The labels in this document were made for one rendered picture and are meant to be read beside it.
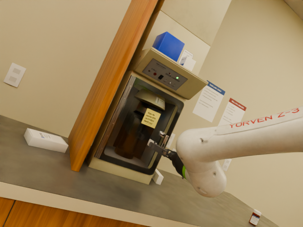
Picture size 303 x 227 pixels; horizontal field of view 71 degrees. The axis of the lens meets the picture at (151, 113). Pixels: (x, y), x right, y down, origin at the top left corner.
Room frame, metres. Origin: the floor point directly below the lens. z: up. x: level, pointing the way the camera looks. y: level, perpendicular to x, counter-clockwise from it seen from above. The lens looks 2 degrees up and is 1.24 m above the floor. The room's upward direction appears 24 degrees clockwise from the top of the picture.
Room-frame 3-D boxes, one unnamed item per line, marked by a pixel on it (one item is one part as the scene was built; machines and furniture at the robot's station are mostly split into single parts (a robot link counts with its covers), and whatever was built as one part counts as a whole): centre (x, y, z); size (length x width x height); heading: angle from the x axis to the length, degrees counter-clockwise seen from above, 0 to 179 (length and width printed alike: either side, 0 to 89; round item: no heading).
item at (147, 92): (0.99, 0.01, 1.19); 0.30 x 0.01 x 0.40; 114
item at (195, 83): (0.95, -0.01, 1.46); 0.32 x 0.12 x 0.10; 114
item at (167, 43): (0.92, 0.06, 1.56); 0.10 x 0.10 x 0.09; 24
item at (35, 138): (0.97, 0.39, 0.96); 0.16 x 0.12 x 0.04; 132
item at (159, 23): (1.11, 0.06, 1.33); 0.32 x 0.25 x 0.77; 114
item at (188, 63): (0.97, -0.06, 1.54); 0.05 x 0.05 x 0.06; 21
